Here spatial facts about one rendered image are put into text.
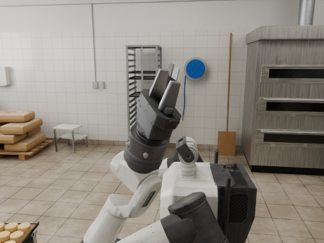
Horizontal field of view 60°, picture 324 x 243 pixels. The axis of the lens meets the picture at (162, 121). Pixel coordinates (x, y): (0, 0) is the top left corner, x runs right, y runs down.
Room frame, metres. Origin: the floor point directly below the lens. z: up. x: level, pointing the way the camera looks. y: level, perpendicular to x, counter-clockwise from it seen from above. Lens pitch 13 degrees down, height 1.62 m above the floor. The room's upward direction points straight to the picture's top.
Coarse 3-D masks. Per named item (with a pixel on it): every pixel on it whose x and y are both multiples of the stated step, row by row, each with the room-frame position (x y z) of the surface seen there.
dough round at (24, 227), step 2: (26, 222) 1.10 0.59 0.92; (20, 224) 1.08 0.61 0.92; (22, 224) 1.08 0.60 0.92; (24, 224) 1.08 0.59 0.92; (26, 224) 1.08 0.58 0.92; (28, 224) 1.08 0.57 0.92; (18, 226) 1.07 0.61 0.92; (20, 226) 1.07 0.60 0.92; (22, 226) 1.07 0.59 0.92; (24, 226) 1.07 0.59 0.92; (26, 226) 1.07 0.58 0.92; (28, 226) 1.07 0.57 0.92; (18, 228) 1.06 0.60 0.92; (20, 228) 1.05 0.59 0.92; (22, 228) 1.05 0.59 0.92; (24, 228) 1.05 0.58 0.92; (26, 228) 1.06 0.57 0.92; (28, 228) 1.06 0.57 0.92; (30, 228) 1.08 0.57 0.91; (18, 230) 1.05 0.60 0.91; (20, 230) 1.05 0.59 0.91; (22, 230) 1.05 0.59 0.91; (24, 230) 1.05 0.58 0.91; (26, 230) 1.06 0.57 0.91
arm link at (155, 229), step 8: (152, 224) 0.67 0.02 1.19; (160, 224) 0.65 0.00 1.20; (136, 232) 0.66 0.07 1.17; (144, 232) 0.65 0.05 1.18; (152, 232) 0.64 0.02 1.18; (160, 232) 0.63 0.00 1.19; (120, 240) 0.66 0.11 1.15; (128, 240) 0.64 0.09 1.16; (136, 240) 0.63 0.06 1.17; (144, 240) 0.63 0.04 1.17; (152, 240) 0.62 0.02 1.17; (160, 240) 0.62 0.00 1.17
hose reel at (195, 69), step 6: (192, 60) 4.80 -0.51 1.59; (198, 60) 4.78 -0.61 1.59; (186, 66) 4.83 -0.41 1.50; (192, 66) 4.80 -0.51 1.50; (198, 66) 4.78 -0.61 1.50; (204, 66) 4.77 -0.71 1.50; (186, 72) 4.83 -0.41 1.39; (192, 72) 4.80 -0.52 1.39; (198, 72) 4.78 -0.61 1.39; (204, 72) 4.78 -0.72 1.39; (192, 78) 4.81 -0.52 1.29; (198, 78) 4.80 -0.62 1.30
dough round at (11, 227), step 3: (12, 222) 1.10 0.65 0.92; (15, 222) 1.10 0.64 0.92; (6, 225) 1.07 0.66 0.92; (9, 225) 1.07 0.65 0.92; (12, 225) 1.07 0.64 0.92; (15, 225) 1.07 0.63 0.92; (6, 228) 1.05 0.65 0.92; (9, 228) 1.05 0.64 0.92; (12, 228) 1.06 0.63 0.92; (15, 228) 1.06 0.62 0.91; (9, 231) 1.05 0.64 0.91; (12, 231) 1.05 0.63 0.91
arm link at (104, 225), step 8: (104, 208) 0.60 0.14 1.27; (104, 216) 0.59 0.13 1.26; (96, 224) 0.60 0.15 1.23; (104, 224) 0.59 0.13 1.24; (112, 224) 0.58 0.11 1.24; (120, 224) 0.59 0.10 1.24; (88, 232) 0.60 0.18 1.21; (96, 232) 0.59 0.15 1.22; (104, 232) 0.58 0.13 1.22; (112, 232) 0.59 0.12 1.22; (88, 240) 0.59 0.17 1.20; (96, 240) 0.58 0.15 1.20; (104, 240) 0.58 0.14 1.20; (112, 240) 0.59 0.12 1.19
